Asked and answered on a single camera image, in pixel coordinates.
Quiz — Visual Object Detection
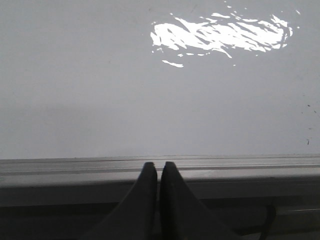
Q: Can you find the white whiteboard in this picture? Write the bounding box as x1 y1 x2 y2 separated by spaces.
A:
0 0 320 159

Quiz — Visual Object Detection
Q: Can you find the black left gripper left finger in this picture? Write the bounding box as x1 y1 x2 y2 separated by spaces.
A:
82 162 157 240

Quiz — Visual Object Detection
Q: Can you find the aluminium whiteboard frame rail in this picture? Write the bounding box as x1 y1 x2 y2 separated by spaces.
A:
0 154 320 207

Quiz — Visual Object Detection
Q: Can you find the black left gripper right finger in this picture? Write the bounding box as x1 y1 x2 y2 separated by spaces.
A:
159 161 240 240

